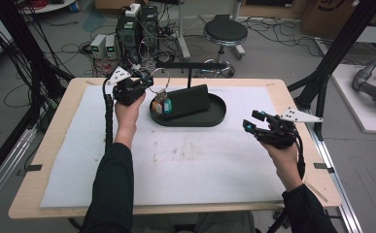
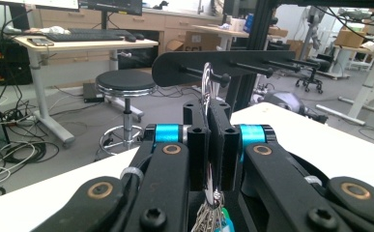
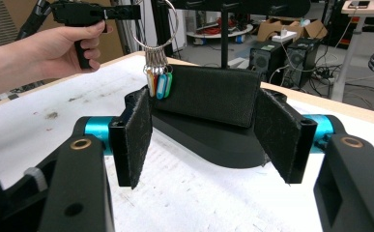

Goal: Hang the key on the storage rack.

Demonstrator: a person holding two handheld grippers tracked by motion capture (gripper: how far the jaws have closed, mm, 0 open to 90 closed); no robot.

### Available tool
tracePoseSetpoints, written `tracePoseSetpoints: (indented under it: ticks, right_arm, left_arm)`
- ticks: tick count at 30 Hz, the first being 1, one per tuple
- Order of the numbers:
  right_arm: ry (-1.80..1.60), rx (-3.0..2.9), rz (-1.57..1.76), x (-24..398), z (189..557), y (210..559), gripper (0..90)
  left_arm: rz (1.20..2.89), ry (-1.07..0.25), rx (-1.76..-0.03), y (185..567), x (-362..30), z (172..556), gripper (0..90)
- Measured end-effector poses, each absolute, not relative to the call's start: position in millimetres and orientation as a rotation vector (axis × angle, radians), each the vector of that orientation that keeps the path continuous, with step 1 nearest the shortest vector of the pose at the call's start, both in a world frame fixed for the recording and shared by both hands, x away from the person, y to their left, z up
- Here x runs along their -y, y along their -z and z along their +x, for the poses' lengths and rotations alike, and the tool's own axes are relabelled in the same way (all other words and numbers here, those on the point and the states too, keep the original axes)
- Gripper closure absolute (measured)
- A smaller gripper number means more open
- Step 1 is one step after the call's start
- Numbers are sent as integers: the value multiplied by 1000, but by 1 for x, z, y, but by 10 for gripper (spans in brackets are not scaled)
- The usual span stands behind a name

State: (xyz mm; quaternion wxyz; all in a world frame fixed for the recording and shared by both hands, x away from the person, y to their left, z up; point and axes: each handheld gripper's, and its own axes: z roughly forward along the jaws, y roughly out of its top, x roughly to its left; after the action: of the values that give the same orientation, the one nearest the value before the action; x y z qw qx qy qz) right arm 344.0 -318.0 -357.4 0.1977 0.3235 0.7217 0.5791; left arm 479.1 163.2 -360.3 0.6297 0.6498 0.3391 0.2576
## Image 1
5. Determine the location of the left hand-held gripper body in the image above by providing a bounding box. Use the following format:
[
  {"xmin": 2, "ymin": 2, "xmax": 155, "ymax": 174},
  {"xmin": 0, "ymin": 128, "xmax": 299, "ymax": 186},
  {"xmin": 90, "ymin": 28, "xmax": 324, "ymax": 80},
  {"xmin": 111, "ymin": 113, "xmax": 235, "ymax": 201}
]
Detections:
[{"xmin": 106, "ymin": 66, "xmax": 149, "ymax": 107}]

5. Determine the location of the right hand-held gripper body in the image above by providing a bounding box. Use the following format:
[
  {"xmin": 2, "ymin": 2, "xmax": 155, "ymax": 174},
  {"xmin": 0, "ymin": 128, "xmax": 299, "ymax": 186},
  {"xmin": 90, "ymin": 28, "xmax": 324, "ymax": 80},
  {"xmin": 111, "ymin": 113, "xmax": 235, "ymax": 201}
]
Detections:
[{"xmin": 262, "ymin": 107, "xmax": 324, "ymax": 150}]

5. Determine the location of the person's left hand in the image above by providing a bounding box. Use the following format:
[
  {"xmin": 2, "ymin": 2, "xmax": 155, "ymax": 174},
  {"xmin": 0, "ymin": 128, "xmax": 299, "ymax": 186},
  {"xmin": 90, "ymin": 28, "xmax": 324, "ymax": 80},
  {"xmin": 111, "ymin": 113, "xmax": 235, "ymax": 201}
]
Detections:
[{"xmin": 114, "ymin": 92, "xmax": 148, "ymax": 150}]

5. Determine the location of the person's right hand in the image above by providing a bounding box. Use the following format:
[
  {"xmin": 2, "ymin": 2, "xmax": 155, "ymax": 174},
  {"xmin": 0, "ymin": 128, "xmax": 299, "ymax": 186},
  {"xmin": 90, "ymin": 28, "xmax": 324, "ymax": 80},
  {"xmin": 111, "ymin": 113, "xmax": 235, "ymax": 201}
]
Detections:
[{"xmin": 259, "ymin": 141, "xmax": 304, "ymax": 192}]

